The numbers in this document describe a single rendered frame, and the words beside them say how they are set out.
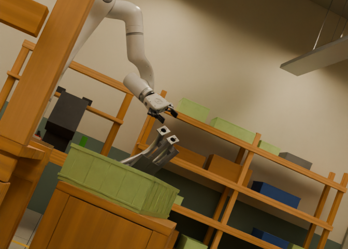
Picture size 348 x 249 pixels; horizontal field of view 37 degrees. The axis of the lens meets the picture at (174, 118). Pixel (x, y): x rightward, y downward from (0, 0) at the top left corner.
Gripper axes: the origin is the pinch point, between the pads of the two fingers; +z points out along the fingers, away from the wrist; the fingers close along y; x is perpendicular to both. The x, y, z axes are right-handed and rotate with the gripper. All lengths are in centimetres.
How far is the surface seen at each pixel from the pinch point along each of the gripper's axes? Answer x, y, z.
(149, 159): 7.1, -21.8, 12.5
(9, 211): 18, -85, 1
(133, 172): 3.6, -36.9, 16.4
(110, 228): 17, -55, 28
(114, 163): 5.4, -40.1, 7.7
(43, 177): 413, 177, -252
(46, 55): -63, -86, 4
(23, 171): 3, -78, -5
